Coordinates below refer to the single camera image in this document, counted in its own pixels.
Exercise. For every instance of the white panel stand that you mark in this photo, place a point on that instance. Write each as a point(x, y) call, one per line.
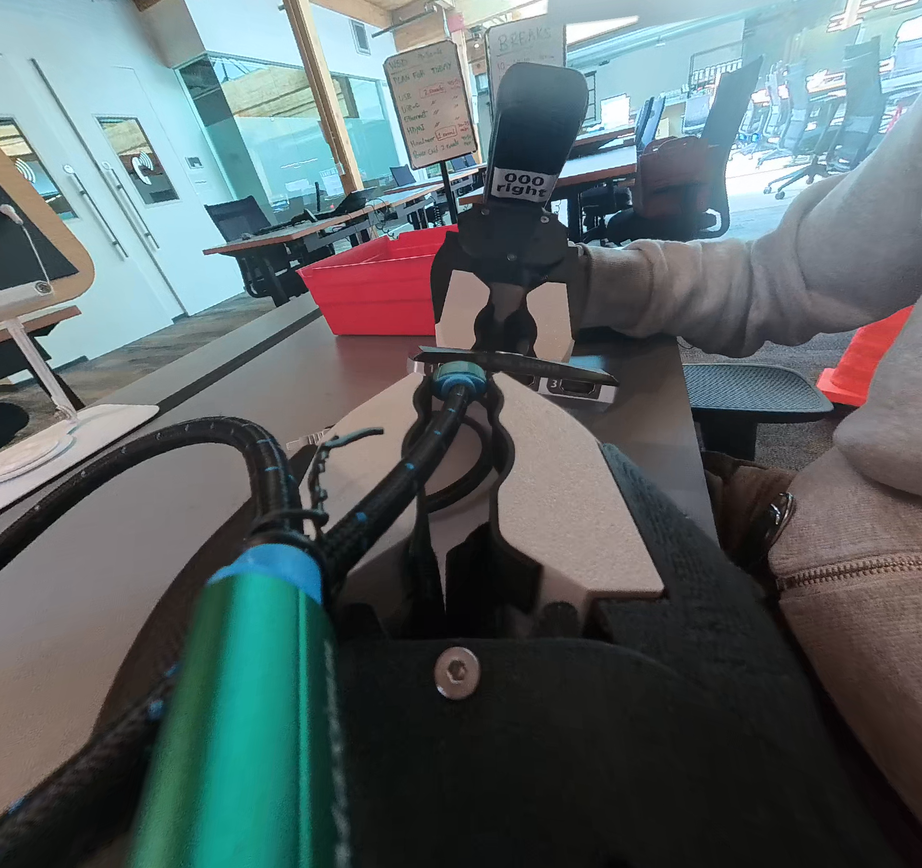
point(108, 421)

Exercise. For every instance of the black chair armrest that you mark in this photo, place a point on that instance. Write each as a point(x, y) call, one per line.
point(756, 392)

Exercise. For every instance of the person's right forearm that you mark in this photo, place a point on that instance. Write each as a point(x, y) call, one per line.
point(756, 284)

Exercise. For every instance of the red plastic bin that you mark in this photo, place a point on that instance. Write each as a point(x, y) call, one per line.
point(367, 291)

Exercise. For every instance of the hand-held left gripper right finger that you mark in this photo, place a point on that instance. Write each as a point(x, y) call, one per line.
point(569, 508)

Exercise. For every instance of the black mesh desk chair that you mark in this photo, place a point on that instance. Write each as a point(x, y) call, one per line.
point(735, 104)
point(238, 216)

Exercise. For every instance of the brown-topped office desk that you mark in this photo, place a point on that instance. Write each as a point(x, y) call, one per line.
point(317, 228)

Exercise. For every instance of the orange traffic cone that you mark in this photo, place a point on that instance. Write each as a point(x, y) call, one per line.
point(864, 363)

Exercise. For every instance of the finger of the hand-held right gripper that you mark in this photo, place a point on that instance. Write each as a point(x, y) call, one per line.
point(554, 320)
point(461, 313)

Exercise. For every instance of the white double door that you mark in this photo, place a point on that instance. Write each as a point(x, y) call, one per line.
point(180, 248)

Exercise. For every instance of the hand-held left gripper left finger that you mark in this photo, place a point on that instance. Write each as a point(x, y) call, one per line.
point(374, 414)

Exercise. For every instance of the row of black office chairs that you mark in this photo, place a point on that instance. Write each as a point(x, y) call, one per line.
point(857, 111)

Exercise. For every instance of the black laptop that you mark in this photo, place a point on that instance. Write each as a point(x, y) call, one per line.
point(356, 199)

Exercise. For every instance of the brown office chair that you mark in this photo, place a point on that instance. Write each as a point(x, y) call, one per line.
point(677, 176)

